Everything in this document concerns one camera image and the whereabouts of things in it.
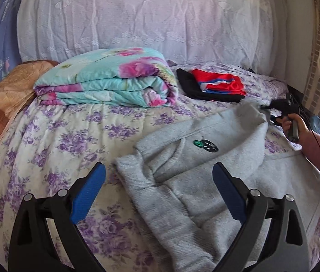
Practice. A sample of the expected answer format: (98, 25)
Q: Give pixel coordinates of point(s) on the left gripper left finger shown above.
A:
(31, 245)

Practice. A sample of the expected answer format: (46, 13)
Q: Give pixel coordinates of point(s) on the black folded garment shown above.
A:
(192, 89)

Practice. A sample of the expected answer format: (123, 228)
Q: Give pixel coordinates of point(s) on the blue folded blanket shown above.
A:
(9, 50)

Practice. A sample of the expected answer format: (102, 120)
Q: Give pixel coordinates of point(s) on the red blue folded garment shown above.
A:
(226, 84)

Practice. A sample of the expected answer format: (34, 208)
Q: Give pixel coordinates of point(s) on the white lace covered headboard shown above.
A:
(246, 33)

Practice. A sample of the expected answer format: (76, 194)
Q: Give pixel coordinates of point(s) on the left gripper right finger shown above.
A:
(285, 247)

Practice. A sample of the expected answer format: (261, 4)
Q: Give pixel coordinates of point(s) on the orange brown pillow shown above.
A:
(16, 90)

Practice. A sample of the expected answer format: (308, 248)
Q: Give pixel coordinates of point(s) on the purple floral bed sheet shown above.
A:
(47, 148)

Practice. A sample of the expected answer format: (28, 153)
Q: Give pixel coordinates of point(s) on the turquoise pink floral folded quilt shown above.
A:
(126, 77)

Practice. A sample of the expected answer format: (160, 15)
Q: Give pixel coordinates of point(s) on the right hand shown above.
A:
(287, 123)

